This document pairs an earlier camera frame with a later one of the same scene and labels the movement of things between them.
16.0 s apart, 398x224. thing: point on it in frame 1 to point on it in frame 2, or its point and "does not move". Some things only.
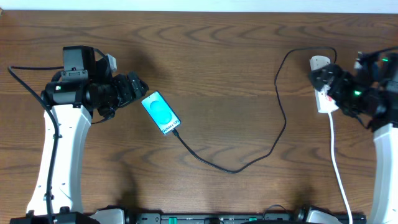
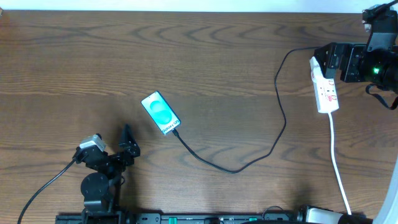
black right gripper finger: [324, 76] to [332, 56]
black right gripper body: [354, 97] to [355, 71]
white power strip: [324, 103] does not move
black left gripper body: [125, 90] to [116, 157]
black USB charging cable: [282, 106] does not move
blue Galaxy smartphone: [160, 112] does not move
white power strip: [336, 165] does not move
